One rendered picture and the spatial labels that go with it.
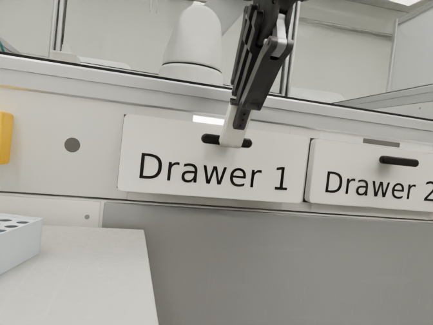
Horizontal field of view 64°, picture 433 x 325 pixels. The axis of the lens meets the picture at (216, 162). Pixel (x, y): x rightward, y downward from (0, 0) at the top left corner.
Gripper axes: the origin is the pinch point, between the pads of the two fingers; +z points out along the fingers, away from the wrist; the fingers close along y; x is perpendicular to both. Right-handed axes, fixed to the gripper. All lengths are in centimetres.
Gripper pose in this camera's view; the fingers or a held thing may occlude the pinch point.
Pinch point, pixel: (236, 123)
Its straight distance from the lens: 46.3
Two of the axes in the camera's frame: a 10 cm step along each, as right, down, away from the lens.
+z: -2.3, 7.8, 5.8
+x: -9.6, -1.0, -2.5
